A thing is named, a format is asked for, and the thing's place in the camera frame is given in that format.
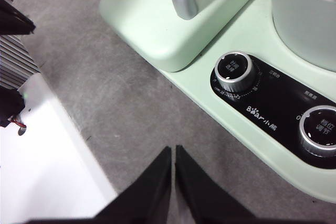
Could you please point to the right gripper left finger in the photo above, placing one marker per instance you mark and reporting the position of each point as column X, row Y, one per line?
column 147, row 197

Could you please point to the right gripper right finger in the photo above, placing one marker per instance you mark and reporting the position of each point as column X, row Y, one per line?
column 204, row 200

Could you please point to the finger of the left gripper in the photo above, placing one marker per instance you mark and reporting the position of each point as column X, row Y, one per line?
column 13, row 22

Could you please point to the grey ribbed panel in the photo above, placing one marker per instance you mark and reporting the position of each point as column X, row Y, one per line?
column 10, row 51

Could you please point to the white flat board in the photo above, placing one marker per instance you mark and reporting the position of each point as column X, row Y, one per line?
column 39, row 169

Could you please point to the silver control knob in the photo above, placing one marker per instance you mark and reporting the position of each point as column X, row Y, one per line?
column 320, row 129
column 233, row 70

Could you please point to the mint green breakfast machine base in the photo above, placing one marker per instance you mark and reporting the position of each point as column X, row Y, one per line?
column 262, row 37

